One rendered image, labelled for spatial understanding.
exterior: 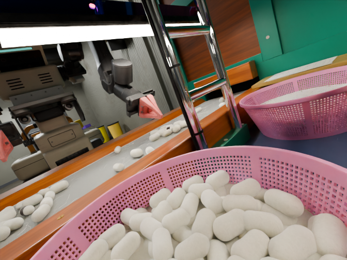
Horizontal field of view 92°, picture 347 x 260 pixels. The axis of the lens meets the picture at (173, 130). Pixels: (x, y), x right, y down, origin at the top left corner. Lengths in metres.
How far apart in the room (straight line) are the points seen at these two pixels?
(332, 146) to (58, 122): 1.10
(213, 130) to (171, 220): 0.26
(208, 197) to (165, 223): 0.05
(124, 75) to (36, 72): 0.65
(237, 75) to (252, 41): 0.15
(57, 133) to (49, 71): 0.32
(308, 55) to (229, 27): 0.33
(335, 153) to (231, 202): 0.24
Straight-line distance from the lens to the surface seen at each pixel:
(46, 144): 1.08
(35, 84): 1.11
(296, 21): 0.81
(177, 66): 0.32
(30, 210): 0.45
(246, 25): 0.86
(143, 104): 0.50
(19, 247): 0.28
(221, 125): 0.43
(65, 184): 0.48
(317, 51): 0.79
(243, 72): 0.79
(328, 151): 0.39
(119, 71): 0.55
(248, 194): 0.20
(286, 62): 0.81
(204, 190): 0.21
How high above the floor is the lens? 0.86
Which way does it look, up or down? 12 degrees down
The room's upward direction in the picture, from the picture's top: 21 degrees counter-clockwise
